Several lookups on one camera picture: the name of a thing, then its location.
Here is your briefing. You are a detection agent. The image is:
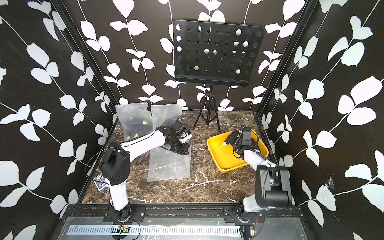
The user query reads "clear zip-top bag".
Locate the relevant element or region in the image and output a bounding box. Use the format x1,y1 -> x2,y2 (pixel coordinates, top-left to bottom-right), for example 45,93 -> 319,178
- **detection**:
151,104 -> 182,130
116,103 -> 153,142

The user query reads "stack of clear zip-top bags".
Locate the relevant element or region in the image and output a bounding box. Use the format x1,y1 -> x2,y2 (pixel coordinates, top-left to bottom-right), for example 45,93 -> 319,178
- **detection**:
147,148 -> 191,182

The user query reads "clear zip-top bag top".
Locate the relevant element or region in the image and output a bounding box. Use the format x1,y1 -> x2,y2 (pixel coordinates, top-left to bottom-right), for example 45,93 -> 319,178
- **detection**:
116,103 -> 153,142

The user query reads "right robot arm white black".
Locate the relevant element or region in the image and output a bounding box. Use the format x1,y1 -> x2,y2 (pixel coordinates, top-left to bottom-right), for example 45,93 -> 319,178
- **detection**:
224,128 -> 292,213

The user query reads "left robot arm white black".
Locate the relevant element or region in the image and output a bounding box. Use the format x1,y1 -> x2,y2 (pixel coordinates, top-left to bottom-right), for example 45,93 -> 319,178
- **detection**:
100,126 -> 192,212

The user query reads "yellow plastic tray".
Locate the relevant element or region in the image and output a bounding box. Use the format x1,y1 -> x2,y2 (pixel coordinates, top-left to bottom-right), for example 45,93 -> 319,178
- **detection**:
207,130 -> 276,173

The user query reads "black perforated music stand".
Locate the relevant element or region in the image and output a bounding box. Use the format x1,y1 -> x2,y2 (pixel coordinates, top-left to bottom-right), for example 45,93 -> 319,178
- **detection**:
174,20 -> 265,125

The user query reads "small printed card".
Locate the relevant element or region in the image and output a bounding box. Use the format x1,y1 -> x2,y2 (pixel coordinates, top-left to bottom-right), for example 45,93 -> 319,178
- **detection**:
93,174 -> 108,192

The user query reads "white perforated strip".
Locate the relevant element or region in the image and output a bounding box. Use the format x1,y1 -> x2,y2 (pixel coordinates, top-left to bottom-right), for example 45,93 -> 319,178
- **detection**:
65,225 -> 241,238

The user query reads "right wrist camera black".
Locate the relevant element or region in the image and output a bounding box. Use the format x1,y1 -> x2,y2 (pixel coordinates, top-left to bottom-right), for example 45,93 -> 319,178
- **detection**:
240,126 -> 253,142

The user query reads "black front mounting rail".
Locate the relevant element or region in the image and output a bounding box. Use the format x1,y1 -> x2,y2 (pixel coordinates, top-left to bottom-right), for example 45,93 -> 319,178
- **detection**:
63,202 -> 305,224

